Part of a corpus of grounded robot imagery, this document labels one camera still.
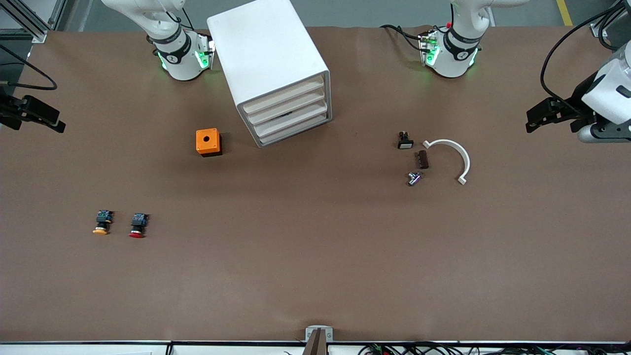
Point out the black white-capped push button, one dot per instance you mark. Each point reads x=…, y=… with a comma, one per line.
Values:
x=405, y=142

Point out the yellow mushroom push button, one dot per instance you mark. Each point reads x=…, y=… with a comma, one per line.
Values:
x=102, y=222

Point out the white curved plastic arc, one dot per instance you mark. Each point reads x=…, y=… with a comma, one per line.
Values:
x=461, y=153

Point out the white table edge rail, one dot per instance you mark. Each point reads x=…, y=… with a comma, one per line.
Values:
x=74, y=349

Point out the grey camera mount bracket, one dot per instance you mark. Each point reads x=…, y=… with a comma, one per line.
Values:
x=310, y=334

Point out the red mushroom push button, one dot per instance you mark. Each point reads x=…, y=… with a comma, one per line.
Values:
x=138, y=226

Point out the white plastic tray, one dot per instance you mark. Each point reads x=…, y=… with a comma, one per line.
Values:
x=300, y=116

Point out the orange button enclosure box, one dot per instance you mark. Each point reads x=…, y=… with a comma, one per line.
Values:
x=207, y=140

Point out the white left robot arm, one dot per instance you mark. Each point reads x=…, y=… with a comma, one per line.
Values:
x=451, y=61

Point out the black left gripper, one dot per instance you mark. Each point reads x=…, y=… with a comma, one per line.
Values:
x=580, y=98

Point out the small purple metal connector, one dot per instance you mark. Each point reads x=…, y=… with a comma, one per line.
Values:
x=414, y=178

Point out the aluminium frame profile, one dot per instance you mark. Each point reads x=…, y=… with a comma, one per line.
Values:
x=34, y=29

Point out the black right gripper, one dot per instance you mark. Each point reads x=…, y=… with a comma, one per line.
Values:
x=11, y=109

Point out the brown terminal block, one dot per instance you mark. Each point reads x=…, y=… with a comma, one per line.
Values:
x=422, y=159

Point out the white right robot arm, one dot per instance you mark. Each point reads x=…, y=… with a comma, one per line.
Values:
x=180, y=59

